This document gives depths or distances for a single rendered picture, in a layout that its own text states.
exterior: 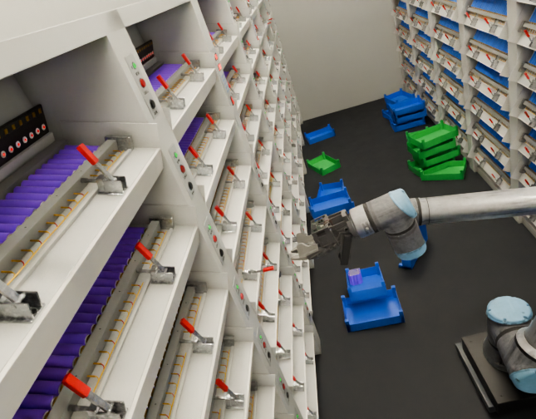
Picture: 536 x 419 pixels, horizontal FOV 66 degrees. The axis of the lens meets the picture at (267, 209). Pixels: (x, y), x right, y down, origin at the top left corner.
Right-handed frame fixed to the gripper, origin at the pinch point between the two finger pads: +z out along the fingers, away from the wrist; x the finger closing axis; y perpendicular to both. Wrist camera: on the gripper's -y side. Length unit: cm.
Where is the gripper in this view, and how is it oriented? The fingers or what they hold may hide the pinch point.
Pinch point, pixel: (296, 255)
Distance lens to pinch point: 127.0
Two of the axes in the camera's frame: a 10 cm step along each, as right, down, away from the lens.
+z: -8.7, 4.0, 2.9
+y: -5.0, -7.5, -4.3
